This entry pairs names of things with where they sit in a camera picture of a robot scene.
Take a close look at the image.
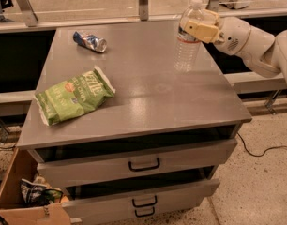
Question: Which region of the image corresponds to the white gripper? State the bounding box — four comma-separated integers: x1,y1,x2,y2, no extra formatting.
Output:
184,9,250,55

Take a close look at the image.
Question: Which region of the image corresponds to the clear plastic water bottle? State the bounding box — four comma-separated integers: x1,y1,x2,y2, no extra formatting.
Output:
174,0,207,72

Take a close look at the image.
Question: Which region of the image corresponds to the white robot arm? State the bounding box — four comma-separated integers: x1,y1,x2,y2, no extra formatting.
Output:
180,9,287,85

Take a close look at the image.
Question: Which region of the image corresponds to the crushed blue soda can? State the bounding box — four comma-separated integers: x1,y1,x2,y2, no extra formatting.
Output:
73,31,107,53

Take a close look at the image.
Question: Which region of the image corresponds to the grey drawer cabinet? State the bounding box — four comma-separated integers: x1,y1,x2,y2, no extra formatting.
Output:
16,18,252,225

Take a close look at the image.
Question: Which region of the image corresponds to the green chip bag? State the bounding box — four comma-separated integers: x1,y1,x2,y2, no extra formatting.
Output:
35,66,115,126

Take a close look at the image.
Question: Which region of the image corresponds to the upper grey drawer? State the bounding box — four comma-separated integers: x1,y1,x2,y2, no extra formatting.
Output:
38,139,237,188

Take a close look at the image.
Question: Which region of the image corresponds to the grey drawer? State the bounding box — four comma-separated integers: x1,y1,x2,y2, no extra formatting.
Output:
38,139,237,188
62,179,220,225

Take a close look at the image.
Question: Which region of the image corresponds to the lower grey drawer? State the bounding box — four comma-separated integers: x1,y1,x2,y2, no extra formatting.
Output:
62,179,220,225

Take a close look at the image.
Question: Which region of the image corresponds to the crumpled dark bag in box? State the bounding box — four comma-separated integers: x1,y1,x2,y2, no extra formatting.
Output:
20,179,64,206

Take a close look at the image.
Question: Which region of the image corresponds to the cardboard box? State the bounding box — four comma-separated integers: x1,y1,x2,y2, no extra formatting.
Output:
0,148,71,225

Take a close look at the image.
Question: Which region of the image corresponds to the black floor cable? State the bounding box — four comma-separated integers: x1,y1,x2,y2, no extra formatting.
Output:
236,132,287,158

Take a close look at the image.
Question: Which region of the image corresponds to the metal railing frame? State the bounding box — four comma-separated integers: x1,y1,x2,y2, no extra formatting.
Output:
0,0,287,33

